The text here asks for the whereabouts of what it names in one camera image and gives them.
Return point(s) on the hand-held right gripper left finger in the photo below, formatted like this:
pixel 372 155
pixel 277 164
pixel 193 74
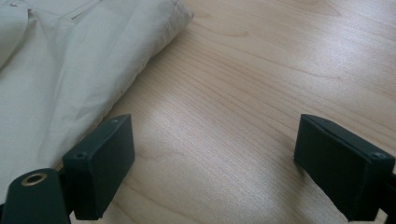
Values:
pixel 99 168

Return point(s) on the beige short-sleeved shirt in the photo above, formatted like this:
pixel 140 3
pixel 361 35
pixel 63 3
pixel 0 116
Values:
pixel 62 77

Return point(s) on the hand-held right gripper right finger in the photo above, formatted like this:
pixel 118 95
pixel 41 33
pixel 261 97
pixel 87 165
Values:
pixel 339 171

